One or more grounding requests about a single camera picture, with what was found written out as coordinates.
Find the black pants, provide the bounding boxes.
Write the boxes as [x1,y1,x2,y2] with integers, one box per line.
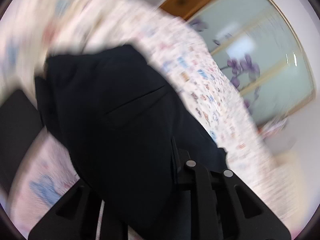
[35,45,226,239]

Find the plush toy tube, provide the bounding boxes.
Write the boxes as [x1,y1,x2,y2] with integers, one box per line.
[258,118,287,139]

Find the sliding glass wardrobe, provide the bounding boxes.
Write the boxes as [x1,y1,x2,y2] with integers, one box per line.
[189,0,315,125]

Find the teddy bear print blanket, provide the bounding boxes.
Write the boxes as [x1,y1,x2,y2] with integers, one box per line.
[1,0,291,239]

